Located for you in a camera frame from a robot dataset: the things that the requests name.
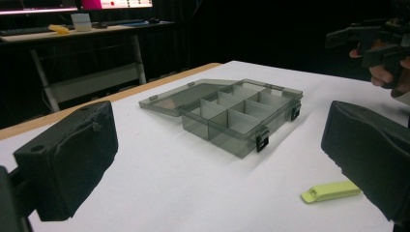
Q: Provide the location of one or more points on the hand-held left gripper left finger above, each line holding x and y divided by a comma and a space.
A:
67, 161

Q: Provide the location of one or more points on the black computer mouse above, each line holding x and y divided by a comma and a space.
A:
153, 20

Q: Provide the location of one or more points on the monitor with pink strip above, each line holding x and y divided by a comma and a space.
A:
35, 5

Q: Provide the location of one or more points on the grey transparent compartment box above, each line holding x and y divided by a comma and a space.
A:
232, 119

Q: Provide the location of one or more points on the white translucent container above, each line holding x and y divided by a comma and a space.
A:
82, 22

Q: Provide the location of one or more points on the yellow object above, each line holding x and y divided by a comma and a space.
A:
59, 29

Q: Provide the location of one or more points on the dark slim keyboard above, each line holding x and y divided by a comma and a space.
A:
125, 22

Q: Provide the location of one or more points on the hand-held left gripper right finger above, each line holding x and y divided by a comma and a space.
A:
370, 151

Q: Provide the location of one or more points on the black keyboard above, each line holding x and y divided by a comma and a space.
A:
24, 31

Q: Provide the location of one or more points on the desk with metal legs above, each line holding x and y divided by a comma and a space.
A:
96, 80

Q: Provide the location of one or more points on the monitor with red-white screen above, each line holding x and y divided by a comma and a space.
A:
117, 3

